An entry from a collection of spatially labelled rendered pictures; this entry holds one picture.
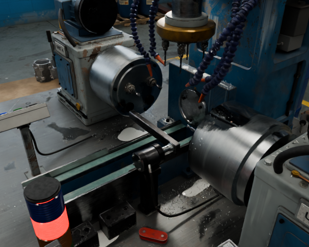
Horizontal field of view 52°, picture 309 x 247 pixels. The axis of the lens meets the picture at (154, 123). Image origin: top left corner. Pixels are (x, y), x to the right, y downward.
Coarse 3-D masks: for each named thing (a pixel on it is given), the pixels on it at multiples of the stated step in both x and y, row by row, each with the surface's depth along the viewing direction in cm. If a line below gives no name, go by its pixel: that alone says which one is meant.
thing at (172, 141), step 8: (136, 112) 110; (136, 120) 109; (144, 120) 106; (144, 128) 106; (152, 128) 102; (160, 136) 99; (168, 136) 98; (168, 144) 96; (176, 144) 95; (176, 152) 96
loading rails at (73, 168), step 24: (144, 144) 113; (72, 168) 102; (96, 168) 104; (120, 168) 111; (168, 168) 111; (72, 192) 93; (96, 192) 93; (120, 192) 100; (72, 216) 91; (96, 216) 98
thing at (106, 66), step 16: (112, 48) 127; (128, 48) 128; (96, 64) 125; (112, 64) 119; (128, 64) 116; (144, 64) 120; (96, 80) 124; (112, 80) 116; (128, 80) 119; (144, 80) 124; (160, 80) 130; (112, 96) 118; (128, 96) 122; (144, 96) 127; (128, 112) 126
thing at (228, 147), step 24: (216, 120) 84; (240, 120) 81; (264, 120) 81; (192, 144) 87; (216, 144) 81; (240, 144) 77; (264, 144) 76; (192, 168) 91; (216, 168) 81; (240, 168) 76; (240, 192) 78
